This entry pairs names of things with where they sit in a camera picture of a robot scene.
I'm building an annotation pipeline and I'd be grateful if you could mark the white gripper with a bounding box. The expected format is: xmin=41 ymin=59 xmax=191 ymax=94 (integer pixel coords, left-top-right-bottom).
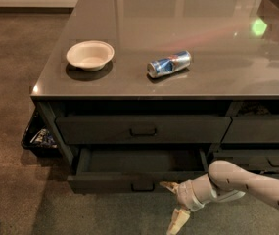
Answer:
xmin=160 ymin=180 xmax=205 ymax=235

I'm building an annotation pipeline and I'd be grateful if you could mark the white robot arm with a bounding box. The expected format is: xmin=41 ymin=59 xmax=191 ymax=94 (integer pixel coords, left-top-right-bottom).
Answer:
xmin=161 ymin=160 xmax=279 ymax=235

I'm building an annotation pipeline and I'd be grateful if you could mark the blue crushed soda can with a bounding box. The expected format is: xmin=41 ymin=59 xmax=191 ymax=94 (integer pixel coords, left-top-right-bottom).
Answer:
xmin=147 ymin=51 xmax=192 ymax=78

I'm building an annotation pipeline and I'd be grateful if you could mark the black bin with trash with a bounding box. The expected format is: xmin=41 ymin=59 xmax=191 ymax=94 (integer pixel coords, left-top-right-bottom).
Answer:
xmin=21 ymin=110 xmax=61 ymax=158

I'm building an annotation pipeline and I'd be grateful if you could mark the white paper bowl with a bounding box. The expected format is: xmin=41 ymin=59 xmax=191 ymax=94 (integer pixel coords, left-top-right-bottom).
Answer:
xmin=66 ymin=40 xmax=115 ymax=71

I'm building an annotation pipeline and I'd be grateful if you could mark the grey counter cabinet frame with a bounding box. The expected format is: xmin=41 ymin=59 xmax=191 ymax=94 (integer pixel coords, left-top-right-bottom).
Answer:
xmin=35 ymin=95 xmax=279 ymax=174

